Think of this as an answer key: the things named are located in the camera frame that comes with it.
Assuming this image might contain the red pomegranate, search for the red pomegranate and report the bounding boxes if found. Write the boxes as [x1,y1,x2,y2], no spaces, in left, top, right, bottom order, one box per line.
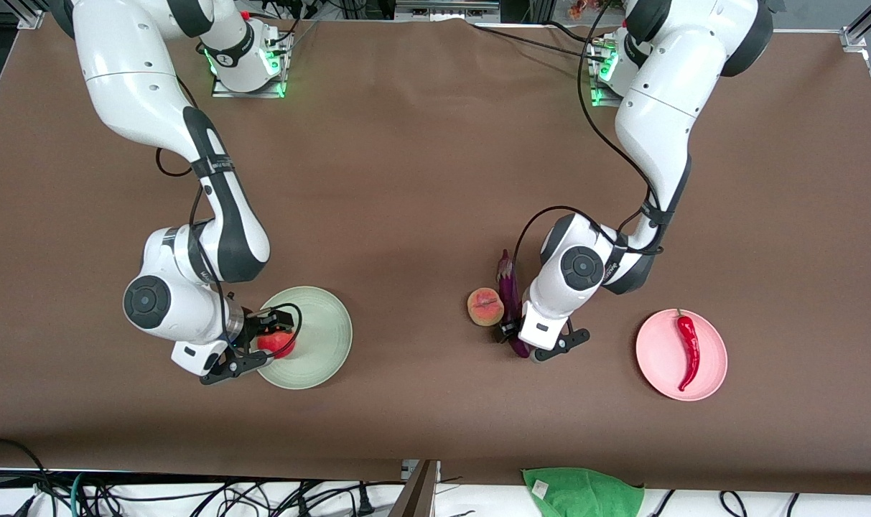
[257,329,297,360]

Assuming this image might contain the orange pink peach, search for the orange pink peach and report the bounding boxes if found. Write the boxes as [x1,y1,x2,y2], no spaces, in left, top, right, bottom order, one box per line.
[467,287,506,327]

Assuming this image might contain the purple eggplant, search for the purple eggplant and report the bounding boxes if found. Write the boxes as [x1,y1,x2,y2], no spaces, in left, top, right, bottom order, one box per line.
[496,249,531,358]

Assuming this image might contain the red chili pepper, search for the red chili pepper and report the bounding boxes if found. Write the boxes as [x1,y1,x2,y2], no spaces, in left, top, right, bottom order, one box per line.
[676,309,702,392]

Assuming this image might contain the pale green plate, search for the pale green plate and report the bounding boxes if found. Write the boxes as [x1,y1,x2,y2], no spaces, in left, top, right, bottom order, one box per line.
[248,286,353,391]

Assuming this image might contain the pink plate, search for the pink plate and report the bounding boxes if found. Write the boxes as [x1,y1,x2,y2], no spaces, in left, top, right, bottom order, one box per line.
[635,309,728,401]

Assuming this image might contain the green cloth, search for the green cloth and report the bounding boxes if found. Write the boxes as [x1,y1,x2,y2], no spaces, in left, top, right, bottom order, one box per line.
[523,467,646,517]

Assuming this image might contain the brown table cloth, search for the brown table cloth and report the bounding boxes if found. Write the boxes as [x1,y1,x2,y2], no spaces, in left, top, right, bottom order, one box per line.
[0,14,871,496]

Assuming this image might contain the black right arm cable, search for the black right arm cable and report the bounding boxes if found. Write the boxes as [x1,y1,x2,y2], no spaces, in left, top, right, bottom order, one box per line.
[155,68,303,356]

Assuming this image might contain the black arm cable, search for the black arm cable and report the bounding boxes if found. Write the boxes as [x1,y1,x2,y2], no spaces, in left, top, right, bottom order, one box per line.
[511,0,666,288]
[155,68,303,356]

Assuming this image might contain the grey metal post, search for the grey metal post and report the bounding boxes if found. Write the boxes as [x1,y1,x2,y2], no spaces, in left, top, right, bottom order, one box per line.
[388,460,439,517]

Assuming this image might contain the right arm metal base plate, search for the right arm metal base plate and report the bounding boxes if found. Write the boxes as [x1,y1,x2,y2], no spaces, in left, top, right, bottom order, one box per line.
[211,29,287,99]

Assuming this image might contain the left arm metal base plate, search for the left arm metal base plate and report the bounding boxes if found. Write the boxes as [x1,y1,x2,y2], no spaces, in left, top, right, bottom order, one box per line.
[590,36,630,108]

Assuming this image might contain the thick black cable loop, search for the thick black cable loop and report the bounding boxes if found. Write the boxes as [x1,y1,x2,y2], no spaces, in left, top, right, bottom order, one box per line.
[0,438,55,517]

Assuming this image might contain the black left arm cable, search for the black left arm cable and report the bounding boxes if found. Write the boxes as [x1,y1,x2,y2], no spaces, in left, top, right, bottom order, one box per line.
[511,0,666,288]

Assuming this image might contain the black cable across cloth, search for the black cable across cloth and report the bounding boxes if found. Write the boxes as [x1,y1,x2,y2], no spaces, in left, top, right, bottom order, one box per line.
[467,20,612,62]

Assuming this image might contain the grey metal frame bar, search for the grey metal frame bar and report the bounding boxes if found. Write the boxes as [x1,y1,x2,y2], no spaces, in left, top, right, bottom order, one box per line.
[394,0,500,22]

